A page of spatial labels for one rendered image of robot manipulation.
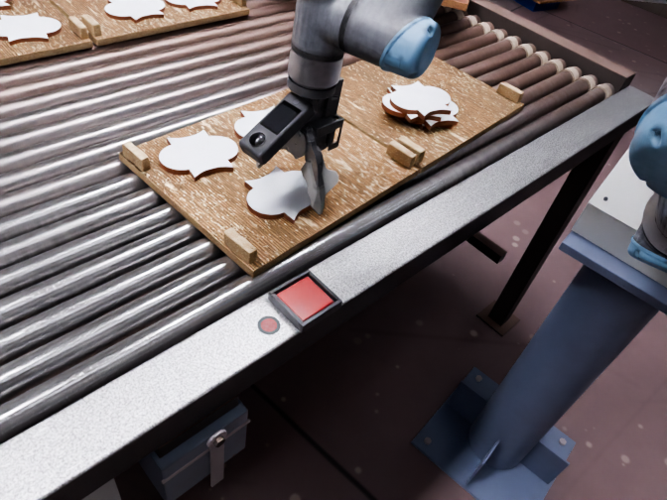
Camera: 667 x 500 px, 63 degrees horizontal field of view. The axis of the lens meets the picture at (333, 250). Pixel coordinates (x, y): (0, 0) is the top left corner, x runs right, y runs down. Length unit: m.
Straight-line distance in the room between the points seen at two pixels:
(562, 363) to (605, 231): 0.37
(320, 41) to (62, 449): 0.58
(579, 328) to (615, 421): 0.85
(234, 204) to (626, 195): 0.70
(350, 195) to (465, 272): 1.36
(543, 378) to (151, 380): 0.98
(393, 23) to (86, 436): 0.60
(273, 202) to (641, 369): 1.71
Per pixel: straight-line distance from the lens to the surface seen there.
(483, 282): 2.26
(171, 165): 0.96
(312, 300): 0.78
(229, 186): 0.94
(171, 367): 0.73
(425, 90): 1.21
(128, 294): 0.82
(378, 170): 1.02
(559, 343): 1.36
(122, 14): 1.46
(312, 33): 0.77
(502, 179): 1.14
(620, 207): 1.13
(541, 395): 1.48
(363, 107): 1.20
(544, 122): 1.38
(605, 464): 2.01
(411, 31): 0.71
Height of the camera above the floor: 1.53
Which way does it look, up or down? 45 degrees down
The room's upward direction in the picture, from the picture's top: 12 degrees clockwise
